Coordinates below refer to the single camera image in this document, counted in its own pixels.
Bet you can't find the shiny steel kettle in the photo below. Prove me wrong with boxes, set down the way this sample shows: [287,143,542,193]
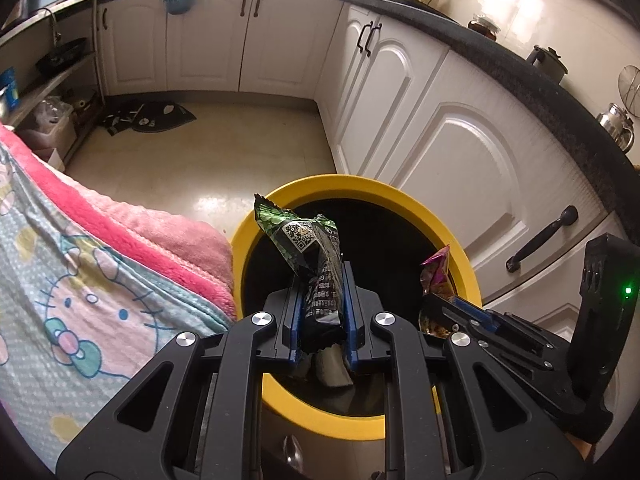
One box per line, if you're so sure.
[595,102,636,154]

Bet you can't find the wire mesh strainer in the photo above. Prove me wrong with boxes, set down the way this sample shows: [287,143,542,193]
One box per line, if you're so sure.
[618,64,640,107]

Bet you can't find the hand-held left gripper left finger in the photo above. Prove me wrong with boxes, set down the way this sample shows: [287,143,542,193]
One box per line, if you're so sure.
[56,287,307,480]

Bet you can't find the clear plastic container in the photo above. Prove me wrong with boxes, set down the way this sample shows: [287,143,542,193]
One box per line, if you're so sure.
[19,97,79,162]

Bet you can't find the glass jar dark contents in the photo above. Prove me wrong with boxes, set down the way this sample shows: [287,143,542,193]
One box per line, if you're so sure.
[468,12,500,40]

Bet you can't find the dark grey kettle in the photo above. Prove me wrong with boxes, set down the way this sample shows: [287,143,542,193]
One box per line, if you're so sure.
[524,44,570,86]

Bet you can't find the yellow rimmed waste bin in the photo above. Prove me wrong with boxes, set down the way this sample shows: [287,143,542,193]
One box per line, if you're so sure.
[228,173,484,442]

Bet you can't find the dark floor mat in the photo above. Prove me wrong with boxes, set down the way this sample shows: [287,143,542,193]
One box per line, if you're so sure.
[102,101,197,135]

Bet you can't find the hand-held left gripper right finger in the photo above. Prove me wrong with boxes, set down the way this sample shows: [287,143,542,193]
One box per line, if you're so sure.
[342,259,587,480]

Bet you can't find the black cabinet door handle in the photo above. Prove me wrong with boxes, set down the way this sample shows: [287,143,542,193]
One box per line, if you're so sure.
[505,205,579,274]

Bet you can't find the steel shelf table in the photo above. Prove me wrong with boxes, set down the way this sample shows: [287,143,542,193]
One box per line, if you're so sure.
[0,0,104,162]

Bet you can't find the cartoon printed blanket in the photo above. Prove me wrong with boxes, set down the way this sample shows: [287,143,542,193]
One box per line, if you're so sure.
[0,145,237,476]

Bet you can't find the purple snack wrapper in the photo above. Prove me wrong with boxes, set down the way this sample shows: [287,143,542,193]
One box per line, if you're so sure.
[418,244,455,336]

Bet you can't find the pink fleece blanket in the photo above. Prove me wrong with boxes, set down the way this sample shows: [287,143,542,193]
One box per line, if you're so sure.
[0,125,237,322]

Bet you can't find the black wok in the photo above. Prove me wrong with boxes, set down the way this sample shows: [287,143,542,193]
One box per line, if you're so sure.
[35,38,87,75]

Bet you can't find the green black snack packet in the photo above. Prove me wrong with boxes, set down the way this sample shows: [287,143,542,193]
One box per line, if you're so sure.
[253,193,356,389]

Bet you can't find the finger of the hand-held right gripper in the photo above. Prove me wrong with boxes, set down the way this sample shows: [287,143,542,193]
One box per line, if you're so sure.
[421,293,547,362]
[456,299,572,357]

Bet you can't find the blue packet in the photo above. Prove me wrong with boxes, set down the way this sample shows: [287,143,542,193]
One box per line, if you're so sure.
[0,67,21,112]

